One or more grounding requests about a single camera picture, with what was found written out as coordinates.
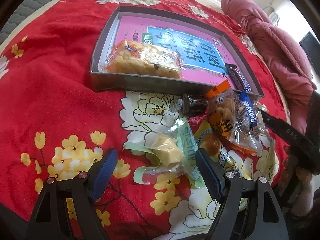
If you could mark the yellow snack packet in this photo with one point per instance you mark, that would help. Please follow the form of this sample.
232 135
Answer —
215 145

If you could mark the brown chocolate bar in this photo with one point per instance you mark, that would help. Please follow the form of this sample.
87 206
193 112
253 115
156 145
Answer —
238 78

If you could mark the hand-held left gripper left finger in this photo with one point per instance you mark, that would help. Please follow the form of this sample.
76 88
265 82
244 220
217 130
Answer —
105 172

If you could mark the dark candy clear wrapper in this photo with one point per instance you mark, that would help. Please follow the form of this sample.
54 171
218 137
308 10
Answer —
195 102

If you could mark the blue sandwich cookie packet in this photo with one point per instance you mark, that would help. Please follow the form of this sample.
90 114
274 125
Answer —
248 110

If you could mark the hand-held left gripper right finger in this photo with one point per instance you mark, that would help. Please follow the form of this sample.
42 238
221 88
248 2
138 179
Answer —
208 175

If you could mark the dark screen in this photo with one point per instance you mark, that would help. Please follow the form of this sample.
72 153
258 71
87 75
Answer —
310 47

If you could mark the person's right hand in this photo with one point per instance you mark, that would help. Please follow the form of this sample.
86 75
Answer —
303 177

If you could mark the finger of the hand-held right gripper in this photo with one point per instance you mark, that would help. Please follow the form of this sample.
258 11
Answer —
273 123

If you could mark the green wrapper cake packet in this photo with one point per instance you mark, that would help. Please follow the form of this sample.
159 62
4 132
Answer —
167 150

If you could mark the red floral blanket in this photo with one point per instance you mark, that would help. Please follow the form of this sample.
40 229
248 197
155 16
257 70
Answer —
50 92

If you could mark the grey cardboard box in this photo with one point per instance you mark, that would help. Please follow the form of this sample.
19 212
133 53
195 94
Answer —
112 82

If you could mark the grey quilted mattress pad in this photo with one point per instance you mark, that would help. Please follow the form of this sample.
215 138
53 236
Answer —
25 5

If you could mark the yellow cake packet orange ends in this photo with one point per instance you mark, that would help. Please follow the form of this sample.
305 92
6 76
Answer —
140 60

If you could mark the orange cookie packet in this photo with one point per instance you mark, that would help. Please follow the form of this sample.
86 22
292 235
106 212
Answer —
225 115

